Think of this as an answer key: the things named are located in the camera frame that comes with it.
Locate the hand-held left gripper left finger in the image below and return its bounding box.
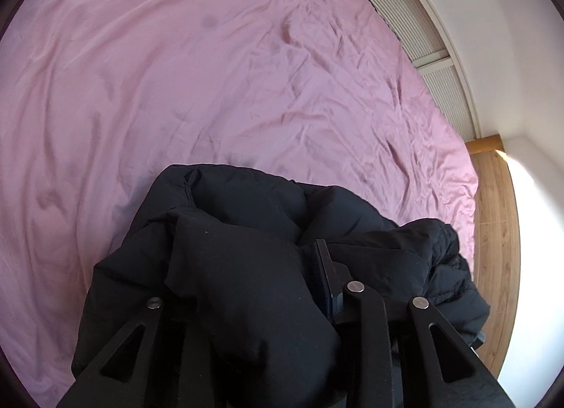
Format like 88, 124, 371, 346
56, 296, 217, 408

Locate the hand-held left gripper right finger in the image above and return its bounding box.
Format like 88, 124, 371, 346
315, 239, 517, 408

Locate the dark navy puffer jacket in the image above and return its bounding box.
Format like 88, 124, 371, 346
70, 164, 492, 408

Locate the wooden skirting board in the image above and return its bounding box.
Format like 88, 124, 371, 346
466, 135, 504, 156

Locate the pink bed sheet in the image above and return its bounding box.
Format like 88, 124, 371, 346
0, 0, 481, 408

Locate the white ribbed panel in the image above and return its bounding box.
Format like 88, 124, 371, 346
315, 0, 483, 142

